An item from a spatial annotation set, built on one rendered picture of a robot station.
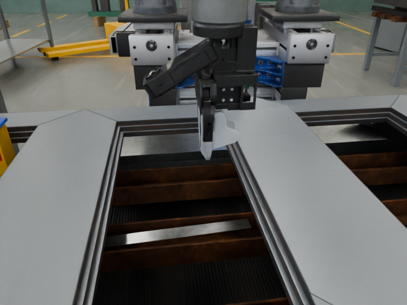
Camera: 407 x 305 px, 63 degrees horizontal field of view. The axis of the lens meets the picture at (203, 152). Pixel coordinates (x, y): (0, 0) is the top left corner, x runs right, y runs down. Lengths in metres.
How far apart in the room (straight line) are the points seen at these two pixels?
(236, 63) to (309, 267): 0.28
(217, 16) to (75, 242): 0.35
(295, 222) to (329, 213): 0.06
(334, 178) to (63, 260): 0.45
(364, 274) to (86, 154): 0.52
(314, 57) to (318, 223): 0.72
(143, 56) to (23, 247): 0.73
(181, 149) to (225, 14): 0.65
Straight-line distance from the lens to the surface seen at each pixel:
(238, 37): 0.48
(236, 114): 0.85
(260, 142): 0.71
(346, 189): 0.61
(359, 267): 0.48
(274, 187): 0.58
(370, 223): 0.55
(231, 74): 0.48
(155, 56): 1.09
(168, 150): 1.03
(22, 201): 0.61
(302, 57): 1.14
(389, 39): 6.18
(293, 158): 0.67
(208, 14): 0.45
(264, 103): 0.93
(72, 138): 0.78
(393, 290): 0.47
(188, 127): 0.83
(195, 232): 0.66
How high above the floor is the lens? 1.18
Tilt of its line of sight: 29 degrees down
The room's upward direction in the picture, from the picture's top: straight up
